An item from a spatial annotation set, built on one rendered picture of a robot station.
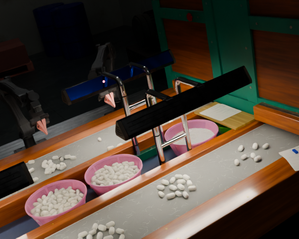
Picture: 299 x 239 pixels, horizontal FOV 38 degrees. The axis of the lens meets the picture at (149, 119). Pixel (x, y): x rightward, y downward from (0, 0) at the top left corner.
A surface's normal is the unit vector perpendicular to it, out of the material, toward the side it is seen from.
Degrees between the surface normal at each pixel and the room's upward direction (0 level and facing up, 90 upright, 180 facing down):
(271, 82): 90
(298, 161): 0
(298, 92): 90
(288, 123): 90
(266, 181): 0
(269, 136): 0
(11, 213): 90
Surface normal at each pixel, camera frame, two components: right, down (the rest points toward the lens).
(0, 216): 0.51, 0.25
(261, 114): -0.83, 0.37
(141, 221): -0.20, -0.89
